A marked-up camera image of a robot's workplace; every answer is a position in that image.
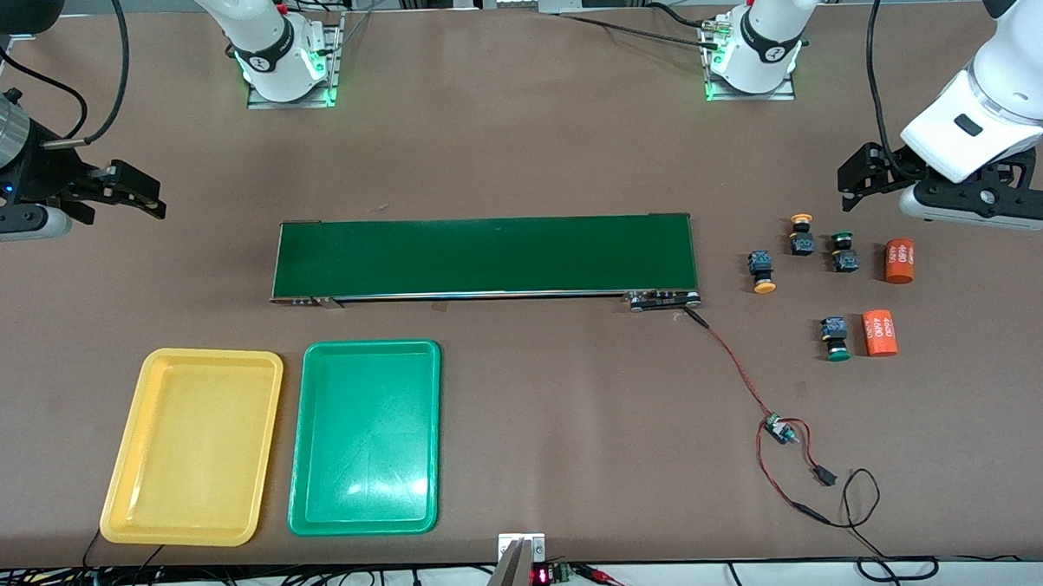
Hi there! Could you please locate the green plastic tray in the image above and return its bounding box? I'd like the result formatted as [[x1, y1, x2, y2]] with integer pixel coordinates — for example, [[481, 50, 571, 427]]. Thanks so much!
[[281, 337, 448, 539]]

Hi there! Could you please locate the orange cylinder battery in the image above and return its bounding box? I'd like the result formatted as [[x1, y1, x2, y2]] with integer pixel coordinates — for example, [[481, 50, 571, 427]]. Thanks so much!
[[883, 238, 916, 285], [861, 309, 899, 358]]

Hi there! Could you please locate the red and black wire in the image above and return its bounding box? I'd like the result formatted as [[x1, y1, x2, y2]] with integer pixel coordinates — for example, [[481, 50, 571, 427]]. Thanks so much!
[[682, 302, 843, 531]]

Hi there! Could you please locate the yellow push button switch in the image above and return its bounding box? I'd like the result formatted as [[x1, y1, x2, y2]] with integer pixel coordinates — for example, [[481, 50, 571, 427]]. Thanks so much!
[[788, 213, 816, 257], [747, 250, 779, 296]]

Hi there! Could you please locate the yellow plastic tray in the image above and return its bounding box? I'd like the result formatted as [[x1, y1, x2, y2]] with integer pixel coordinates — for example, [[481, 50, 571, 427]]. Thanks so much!
[[95, 343, 290, 551]]

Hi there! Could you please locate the black cable across table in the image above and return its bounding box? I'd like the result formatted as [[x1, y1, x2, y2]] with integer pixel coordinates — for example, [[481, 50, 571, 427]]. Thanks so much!
[[555, 0, 727, 58]]

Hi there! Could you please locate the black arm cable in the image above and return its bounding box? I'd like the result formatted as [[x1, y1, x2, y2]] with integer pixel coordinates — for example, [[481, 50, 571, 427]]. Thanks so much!
[[0, 0, 134, 152], [863, 0, 917, 186]]

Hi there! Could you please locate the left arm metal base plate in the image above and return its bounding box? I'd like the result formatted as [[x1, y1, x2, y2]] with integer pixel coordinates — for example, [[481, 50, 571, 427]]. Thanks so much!
[[701, 15, 798, 104]]

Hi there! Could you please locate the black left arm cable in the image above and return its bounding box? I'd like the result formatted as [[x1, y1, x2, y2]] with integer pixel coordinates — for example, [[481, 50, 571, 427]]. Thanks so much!
[[863, 0, 917, 186]]

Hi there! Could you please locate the small motor controller board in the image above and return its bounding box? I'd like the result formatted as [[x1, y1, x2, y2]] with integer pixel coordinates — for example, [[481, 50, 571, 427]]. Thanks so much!
[[762, 413, 801, 446]]

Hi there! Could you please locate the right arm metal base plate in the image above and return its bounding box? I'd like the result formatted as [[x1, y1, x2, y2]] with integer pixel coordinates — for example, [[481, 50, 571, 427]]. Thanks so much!
[[243, 13, 347, 111]]

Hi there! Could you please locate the green conveyor belt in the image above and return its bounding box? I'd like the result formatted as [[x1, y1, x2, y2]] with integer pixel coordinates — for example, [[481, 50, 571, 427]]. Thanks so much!
[[267, 207, 703, 325]]

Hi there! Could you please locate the green push button switch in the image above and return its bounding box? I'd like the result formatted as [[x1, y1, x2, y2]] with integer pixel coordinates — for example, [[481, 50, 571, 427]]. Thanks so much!
[[830, 230, 860, 274], [821, 316, 852, 363]]

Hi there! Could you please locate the thin black looped cable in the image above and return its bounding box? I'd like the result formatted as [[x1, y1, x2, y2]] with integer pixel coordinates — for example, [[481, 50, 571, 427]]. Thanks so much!
[[840, 465, 940, 584]]

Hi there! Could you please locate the red clip lead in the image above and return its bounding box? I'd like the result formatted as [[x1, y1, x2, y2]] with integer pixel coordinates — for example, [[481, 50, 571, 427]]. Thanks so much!
[[574, 562, 649, 586]]

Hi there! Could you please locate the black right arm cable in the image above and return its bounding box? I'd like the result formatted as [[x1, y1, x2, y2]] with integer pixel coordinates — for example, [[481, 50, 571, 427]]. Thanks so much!
[[0, 0, 134, 152]]

